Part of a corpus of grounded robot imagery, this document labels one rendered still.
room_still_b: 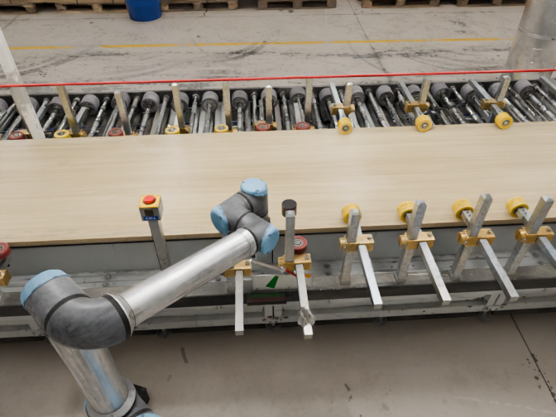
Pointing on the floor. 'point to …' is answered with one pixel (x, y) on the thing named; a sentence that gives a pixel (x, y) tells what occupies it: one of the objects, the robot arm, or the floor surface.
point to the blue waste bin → (144, 10)
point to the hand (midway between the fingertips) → (252, 257)
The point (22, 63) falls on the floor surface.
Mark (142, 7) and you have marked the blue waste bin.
